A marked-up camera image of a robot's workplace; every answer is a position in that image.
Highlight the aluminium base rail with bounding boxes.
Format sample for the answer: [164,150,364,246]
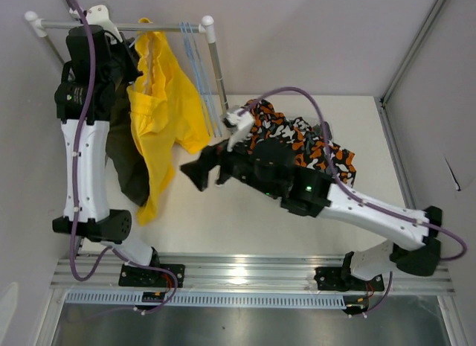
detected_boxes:
[50,252,455,296]

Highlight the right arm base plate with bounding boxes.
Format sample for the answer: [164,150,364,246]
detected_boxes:
[314,266,385,292]

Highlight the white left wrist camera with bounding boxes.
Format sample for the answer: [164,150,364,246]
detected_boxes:
[84,4,123,44]

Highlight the grey shorts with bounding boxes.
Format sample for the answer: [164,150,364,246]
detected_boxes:
[312,121,332,141]

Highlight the metal clothes rack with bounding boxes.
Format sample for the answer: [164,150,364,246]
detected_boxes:
[24,10,229,114]

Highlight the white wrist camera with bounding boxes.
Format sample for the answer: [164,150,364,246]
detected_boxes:
[84,4,123,44]
[222,106,255,153]

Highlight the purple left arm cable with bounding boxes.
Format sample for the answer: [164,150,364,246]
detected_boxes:
[66,0,179,317]

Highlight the orange black patterned shorts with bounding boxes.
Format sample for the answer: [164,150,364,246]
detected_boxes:
[234,100,357,186]

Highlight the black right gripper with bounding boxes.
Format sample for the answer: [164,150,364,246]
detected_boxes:
[181,128,279,199]

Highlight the yellow shorts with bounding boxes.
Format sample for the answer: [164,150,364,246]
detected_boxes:
[127,31,210,225]

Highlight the blue hanger of grey shorts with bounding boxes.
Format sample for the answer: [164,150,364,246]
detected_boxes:
[184,21,220,137]

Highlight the olive green shorts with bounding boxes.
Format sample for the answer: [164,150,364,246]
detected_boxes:
[105,36,150,208]

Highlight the blue hanger of yellow shorts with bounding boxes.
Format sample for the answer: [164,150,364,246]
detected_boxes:
[129,32,152,94]

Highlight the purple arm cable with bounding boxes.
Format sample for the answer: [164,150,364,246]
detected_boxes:
[237,86,468,319]
[66,0,179,317]

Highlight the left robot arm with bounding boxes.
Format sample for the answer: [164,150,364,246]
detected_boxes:
[52,25,161,286]

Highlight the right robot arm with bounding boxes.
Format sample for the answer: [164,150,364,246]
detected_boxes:
[180,140,442,289]

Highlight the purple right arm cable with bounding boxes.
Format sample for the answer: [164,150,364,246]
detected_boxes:
[237,86,468,319]

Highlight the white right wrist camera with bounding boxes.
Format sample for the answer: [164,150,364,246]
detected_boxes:
[222,106,255,153]

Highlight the white plastic basket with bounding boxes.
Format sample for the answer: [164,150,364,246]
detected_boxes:
[308,119,332,137]

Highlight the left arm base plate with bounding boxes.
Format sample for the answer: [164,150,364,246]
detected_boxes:
[118,264,185,288]

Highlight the white slotted cable duct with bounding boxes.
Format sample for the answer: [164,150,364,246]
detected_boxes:
[65,289,346,310]

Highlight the blue hanger of patterned shorts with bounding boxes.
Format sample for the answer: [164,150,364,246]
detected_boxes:
[178,21,216,138]

